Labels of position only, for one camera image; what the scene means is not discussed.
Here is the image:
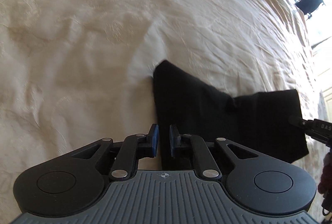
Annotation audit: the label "cream embroidered bedspread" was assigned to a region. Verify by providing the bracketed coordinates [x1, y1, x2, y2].
[1, 0, 327, 223]

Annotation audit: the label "black hanging garment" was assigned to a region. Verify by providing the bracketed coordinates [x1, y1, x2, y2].
[295, 0, 325, 19]

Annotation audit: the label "red knitted sleeve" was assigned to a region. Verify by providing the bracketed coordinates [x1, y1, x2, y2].
[317, 151, 332, 215]

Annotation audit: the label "black pants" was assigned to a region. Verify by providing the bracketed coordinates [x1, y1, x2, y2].
[153, 60, 309, 167]

